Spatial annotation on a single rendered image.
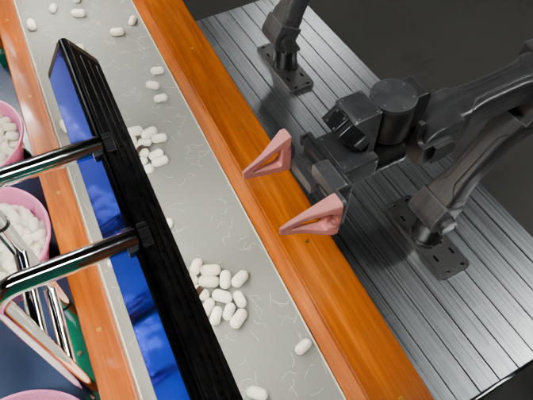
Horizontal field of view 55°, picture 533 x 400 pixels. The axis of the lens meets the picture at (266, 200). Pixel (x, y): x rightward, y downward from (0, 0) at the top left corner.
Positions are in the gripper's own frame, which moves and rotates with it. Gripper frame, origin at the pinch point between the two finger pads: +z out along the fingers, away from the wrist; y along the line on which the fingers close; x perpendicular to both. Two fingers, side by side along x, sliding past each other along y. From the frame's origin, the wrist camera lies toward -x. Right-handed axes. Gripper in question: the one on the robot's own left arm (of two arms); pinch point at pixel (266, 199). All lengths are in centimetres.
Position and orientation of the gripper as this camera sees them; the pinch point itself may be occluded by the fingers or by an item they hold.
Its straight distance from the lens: 64.4
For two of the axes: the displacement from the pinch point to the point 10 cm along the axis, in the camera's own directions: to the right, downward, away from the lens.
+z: -8.8, 4.0, -2.6
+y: 4.8, 7.2, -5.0
